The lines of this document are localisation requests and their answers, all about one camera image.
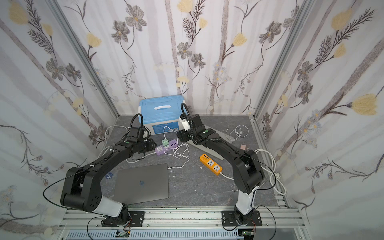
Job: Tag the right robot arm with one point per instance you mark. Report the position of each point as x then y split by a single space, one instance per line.
247 170

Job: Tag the purple power strip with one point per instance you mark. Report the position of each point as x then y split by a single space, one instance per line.
161 149

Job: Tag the aluminium rail frame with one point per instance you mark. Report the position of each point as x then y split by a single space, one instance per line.
278 223

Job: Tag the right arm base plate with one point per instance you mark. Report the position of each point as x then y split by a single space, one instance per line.
235 218

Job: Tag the orange power strip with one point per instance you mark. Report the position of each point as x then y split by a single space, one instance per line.
210 164

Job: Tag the white charging cable silver laptop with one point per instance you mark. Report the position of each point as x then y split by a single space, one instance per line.
240 131

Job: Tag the white charging cable grey laptop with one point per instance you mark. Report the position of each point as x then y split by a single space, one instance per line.
180 152

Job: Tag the dark grey laptop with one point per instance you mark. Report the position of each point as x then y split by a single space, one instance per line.
142 184

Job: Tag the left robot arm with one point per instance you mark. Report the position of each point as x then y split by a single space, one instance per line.
82 186

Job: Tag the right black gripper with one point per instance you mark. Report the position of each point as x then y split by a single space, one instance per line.
183 135

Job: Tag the blue lid storage box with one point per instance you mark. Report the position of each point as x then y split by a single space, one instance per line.
162 113

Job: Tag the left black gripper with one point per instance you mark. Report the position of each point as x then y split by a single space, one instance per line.
148 144

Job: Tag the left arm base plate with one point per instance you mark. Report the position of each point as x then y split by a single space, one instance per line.
132 218

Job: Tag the white slotted cable duct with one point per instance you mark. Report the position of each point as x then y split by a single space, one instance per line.
214 234

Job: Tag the metal wire hook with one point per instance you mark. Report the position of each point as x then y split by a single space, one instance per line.
234 188

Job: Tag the green charger adapter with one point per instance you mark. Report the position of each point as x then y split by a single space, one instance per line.
165 142

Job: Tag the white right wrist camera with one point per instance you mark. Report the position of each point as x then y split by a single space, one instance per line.
185 123

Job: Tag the small blue tag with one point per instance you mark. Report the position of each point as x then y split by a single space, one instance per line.
109 175

